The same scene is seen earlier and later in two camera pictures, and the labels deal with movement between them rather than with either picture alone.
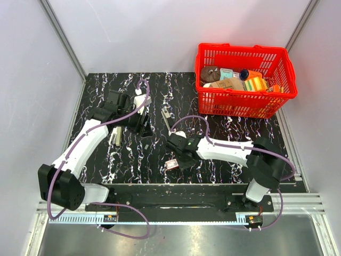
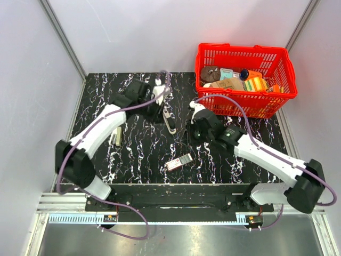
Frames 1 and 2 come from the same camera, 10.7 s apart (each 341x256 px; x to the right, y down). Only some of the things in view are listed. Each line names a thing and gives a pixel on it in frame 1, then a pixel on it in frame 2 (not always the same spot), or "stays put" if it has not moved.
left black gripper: [143, 128] → [157, 117]
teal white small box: [225, 73] stays put
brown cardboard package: [234, 83] stays put
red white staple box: [172, 164] stays put
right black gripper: [183, 165] → [188, 133]
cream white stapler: [115, 138] stays put
